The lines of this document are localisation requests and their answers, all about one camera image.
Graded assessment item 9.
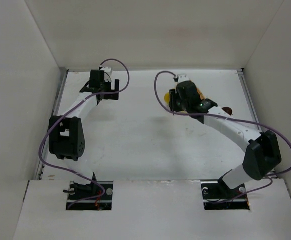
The fake yellow pear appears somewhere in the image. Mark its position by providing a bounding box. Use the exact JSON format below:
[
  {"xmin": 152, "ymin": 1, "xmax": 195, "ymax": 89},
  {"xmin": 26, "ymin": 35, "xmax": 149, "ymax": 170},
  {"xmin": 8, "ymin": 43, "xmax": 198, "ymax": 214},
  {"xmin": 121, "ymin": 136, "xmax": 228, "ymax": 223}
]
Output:
[{"xmin": 164, "ymin": 92, "xmax": 170, "ymax": 105}]

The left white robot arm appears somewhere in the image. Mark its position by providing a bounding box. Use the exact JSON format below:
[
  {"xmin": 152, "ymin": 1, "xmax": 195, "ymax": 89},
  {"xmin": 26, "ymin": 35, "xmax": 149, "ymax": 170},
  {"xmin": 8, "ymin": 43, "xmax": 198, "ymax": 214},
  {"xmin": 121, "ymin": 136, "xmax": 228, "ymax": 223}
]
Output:
[{"xmin": 41, "ymin": 66, "xmax": 120, "ymax": 184}]

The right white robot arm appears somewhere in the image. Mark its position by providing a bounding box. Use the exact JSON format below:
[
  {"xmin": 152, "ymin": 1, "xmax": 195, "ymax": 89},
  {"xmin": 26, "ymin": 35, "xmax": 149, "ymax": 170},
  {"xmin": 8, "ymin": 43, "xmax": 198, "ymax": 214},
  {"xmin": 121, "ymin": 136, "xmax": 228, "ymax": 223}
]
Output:
[{"xmin": 168, "ymin": 80, "xmax": 282, "ymax": 194}]

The woven triangular fruit bowl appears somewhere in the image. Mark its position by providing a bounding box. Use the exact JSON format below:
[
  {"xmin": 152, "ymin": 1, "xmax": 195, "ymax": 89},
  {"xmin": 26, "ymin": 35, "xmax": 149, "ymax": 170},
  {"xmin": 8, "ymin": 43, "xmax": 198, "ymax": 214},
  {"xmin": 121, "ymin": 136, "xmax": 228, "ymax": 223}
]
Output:
[{"xmin": 196, "ymin": 87, "xmax": 206, "ymax": 100}]

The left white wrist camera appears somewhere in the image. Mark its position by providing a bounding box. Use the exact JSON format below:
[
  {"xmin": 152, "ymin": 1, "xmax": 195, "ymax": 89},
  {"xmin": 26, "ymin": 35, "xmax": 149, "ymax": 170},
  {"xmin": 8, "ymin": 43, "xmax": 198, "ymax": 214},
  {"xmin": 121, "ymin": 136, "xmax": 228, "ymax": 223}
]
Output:
[{"xmin": 99, "ymin": 66, "xmax": 113, "ymax": 83}]

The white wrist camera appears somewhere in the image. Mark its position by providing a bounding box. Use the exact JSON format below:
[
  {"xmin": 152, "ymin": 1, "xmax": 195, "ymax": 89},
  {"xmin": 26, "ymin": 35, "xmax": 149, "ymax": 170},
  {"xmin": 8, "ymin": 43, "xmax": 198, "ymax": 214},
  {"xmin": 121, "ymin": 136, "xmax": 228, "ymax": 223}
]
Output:
[
  {"xmin": 99, "ymin": 66, "xmax": 113, "ymax": 83},
  {"xmin": 173, "ymin": 74, "xmax": 190, "ymax": 83}
]

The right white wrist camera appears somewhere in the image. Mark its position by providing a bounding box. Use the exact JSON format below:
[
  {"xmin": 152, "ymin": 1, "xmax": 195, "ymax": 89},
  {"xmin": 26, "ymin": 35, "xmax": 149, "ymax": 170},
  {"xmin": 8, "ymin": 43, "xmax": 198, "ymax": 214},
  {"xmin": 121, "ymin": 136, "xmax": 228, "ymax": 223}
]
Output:
[{"xmin": 173, "ymin": 74, "xmax": 190, "ymax": 83}]

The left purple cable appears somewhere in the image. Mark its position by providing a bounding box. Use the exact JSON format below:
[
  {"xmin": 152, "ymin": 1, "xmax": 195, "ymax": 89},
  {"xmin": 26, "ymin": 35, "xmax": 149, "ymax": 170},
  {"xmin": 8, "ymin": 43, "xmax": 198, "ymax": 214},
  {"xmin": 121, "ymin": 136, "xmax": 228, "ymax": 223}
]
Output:
[{"xmin": 38, "ymin": 58, "xmax": 131, "ymax": 210}]

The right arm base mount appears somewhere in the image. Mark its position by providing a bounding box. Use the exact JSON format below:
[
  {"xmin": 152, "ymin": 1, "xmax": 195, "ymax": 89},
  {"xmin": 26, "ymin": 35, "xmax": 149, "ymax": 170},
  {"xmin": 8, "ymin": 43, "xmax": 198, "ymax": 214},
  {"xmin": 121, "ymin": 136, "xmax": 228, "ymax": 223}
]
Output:
[{"xmin": 200, "ymin": 180, "xmax": 250, "ymax": 211}]

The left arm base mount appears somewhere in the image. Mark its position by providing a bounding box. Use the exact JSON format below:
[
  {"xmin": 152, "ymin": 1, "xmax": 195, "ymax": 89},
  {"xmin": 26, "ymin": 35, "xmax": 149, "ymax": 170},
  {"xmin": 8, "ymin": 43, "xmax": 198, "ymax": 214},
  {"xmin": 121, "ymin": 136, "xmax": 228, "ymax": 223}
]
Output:
[{"xmin": 63, "ymin": 181, "xmax": 114, "ymax": 211}]

